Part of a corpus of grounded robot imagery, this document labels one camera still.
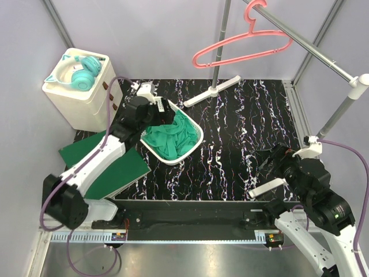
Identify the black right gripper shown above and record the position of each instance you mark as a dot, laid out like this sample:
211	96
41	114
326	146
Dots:
281	153

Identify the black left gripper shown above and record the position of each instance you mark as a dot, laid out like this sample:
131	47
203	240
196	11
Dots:
166	117

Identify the green tank top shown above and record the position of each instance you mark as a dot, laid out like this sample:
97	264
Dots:
172	141

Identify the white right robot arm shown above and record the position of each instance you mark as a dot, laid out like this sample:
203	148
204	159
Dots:
307	177

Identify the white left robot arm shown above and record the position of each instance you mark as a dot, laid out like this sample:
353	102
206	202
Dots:
64	196

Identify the white perforated plastic basket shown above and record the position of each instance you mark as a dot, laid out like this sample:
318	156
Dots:
200	133

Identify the white drawer cabinet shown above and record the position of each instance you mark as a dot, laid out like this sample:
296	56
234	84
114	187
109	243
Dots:
88	110

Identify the teal cat-ear headphones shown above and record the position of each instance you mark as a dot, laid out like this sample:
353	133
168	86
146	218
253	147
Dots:
83	79

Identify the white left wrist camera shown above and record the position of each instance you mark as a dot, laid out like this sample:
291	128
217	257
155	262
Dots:
145	90

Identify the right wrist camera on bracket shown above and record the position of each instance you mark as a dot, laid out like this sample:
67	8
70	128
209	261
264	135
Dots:
312	150

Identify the green ring binder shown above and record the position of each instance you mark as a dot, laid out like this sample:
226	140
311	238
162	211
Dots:
119	175

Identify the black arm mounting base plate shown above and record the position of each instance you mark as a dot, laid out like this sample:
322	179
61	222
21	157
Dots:
190	222

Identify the white slotted cable duct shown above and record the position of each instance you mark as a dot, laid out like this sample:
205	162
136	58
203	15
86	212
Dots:
115	238

